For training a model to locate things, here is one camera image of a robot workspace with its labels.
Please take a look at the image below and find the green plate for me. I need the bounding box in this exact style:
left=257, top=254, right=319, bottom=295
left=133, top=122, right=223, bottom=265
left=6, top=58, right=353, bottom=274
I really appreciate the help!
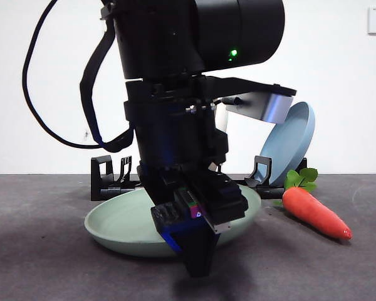
left=83, top=184, right=263, bottom=258

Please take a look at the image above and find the orange carrot with green leaves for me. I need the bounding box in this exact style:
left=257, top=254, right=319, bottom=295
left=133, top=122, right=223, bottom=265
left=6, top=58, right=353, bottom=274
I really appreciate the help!
left=273, top=167, right=353, bottom=241

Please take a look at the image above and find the beige plate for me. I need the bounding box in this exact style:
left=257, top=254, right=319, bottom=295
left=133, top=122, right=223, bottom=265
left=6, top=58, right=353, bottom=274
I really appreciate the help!
left=214, top=105, right=229, bottom=132

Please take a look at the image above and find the blue plate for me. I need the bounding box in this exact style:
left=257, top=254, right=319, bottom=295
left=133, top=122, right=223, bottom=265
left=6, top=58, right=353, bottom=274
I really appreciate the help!
left=259, top=101, right=316, bottom=186

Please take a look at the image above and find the black plate rack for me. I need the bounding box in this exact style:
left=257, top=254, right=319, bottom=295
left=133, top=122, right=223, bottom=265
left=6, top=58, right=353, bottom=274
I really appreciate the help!
left=90, top=155, right=308, bottom=201

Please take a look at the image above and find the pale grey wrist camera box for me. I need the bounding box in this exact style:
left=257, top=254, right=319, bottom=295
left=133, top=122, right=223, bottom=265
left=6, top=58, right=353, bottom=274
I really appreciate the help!
left=221, top=83, right=297, bottom=124

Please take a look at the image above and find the black flat sleeved cable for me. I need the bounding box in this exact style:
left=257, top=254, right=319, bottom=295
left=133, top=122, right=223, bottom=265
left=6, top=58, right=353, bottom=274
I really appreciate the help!
left=79, top=29, right=135, bottom=154

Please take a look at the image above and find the thin black round cable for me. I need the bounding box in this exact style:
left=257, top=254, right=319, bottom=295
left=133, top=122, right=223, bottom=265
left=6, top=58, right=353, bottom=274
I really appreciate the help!
left=22, top=0, right=106, bottom=150

